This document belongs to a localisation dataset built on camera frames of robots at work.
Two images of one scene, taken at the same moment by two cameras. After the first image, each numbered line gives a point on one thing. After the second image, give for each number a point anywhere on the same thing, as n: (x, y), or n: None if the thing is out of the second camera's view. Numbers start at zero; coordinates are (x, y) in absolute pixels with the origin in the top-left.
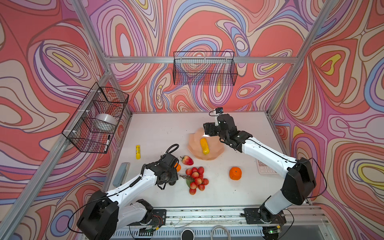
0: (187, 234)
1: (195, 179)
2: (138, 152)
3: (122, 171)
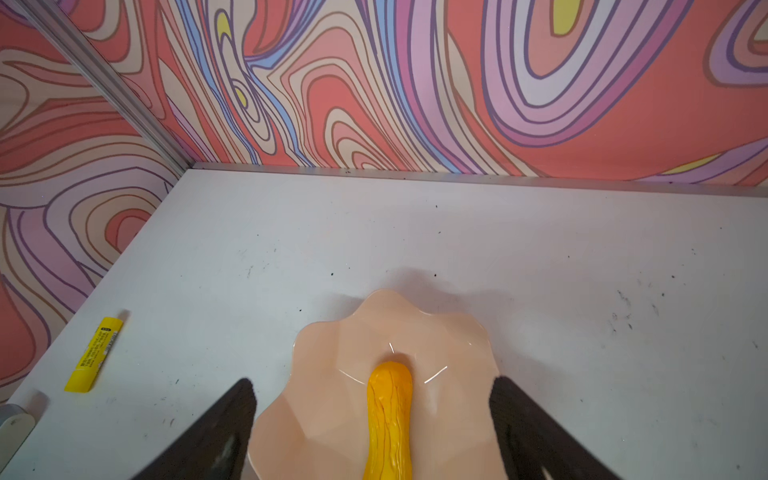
0: None
1: None
2: (86, 370)
3: (16, 426)
